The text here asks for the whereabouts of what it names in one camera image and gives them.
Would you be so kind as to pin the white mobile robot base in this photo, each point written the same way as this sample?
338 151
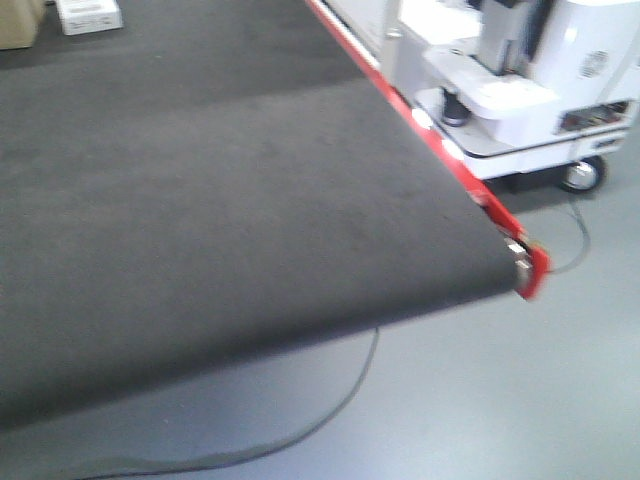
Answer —
521 88

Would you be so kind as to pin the long white carton box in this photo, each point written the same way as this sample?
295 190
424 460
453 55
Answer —
88 16

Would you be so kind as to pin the large cardboard box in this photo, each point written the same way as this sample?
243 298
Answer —
20 22

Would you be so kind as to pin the red conveyor side rail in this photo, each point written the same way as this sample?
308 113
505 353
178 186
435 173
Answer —
535 256

